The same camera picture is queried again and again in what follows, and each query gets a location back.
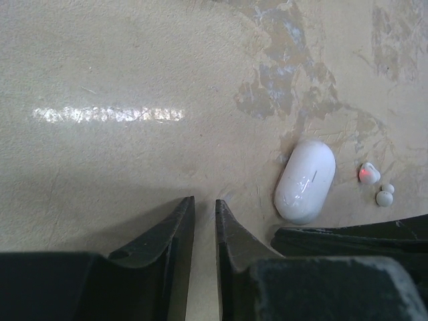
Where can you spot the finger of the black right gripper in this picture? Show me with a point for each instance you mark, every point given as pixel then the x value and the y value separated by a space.
pixel 404 240

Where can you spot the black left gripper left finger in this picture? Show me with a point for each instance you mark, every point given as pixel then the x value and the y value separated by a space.
pixel 146 279

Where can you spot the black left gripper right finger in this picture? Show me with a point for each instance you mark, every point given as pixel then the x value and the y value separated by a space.
pixel 258 283

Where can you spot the white earbud charging case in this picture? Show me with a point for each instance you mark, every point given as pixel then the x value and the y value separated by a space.
pixel 305 182

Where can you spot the white earbud far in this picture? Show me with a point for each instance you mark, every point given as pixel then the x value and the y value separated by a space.
pixel 384 197

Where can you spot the white earbud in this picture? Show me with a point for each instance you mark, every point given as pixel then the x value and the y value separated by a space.
pixel 384 197
pixel 368 174

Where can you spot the white earbud near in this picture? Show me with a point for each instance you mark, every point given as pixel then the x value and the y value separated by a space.
pixel 368 174

